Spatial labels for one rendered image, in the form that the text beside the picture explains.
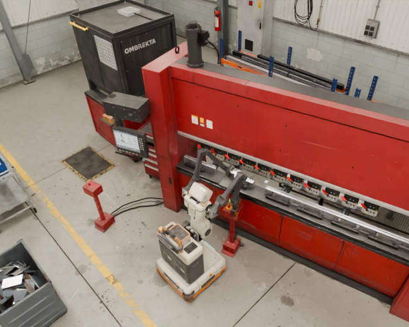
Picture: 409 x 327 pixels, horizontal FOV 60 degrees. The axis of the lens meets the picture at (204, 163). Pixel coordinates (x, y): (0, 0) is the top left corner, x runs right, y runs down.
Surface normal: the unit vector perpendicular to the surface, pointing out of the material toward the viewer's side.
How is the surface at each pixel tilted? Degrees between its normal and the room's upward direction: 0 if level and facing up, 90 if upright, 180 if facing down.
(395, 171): 90
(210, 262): 0
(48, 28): 90
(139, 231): 0
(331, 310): 0
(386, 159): 90
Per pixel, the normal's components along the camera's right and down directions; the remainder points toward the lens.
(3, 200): -0.04, -0.76
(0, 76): 0.69, 0.45
